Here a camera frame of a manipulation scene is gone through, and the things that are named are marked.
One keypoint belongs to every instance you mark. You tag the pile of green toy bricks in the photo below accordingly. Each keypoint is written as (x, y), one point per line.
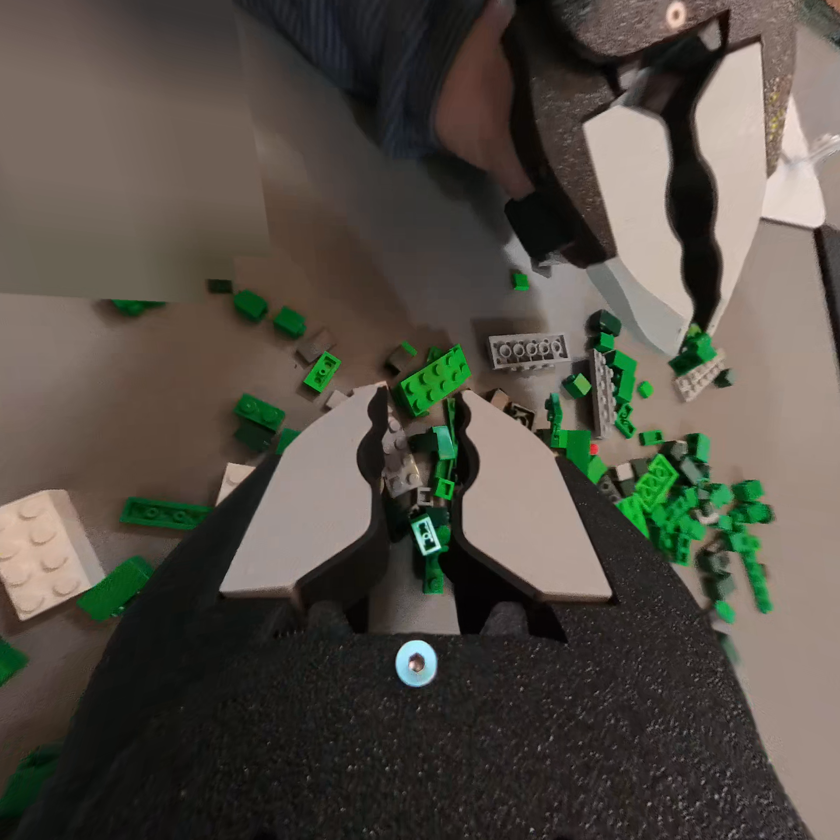
(682, 525)

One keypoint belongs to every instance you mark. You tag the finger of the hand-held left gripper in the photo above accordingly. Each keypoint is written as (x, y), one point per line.
(738, 144)
(630, 184)

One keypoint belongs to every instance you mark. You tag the grey upturned plate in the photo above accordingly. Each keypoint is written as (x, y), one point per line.
(528, 351)

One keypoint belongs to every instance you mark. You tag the black desk panel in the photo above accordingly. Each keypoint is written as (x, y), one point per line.
(830, 269)

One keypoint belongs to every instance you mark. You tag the white studded brick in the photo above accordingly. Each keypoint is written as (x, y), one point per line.
(46, 551)

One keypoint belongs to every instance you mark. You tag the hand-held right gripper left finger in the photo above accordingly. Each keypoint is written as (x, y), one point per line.
(308, 499)

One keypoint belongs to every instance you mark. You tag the green sloped brick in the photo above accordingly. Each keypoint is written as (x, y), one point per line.
(289, 321)
(249, 305)

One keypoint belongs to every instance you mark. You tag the small white brick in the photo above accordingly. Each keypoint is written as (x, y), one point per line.
(233, 479)

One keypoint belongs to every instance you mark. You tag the green smooth tile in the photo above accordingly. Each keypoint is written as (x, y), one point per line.
(115, 587)

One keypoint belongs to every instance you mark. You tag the small light grey plate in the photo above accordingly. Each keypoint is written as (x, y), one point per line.
(699, 382)

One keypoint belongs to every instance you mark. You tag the grey desk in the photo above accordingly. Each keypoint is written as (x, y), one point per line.
(131, 407)

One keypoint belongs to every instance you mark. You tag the green flat upturned plate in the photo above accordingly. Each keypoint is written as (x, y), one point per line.
(164, 513)

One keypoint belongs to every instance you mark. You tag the small green upturned plate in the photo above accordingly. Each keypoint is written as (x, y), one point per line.
(321, 372)

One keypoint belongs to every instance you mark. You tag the bright green studded brick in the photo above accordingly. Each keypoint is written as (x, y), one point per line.
(433, 380)

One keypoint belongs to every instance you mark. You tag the person's left hand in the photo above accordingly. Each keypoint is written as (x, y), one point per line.
(472, 105)

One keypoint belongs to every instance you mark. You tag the white book stand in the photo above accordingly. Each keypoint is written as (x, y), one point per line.
(794, 190)

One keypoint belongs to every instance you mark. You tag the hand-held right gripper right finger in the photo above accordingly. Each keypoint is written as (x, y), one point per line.
(531, 512)

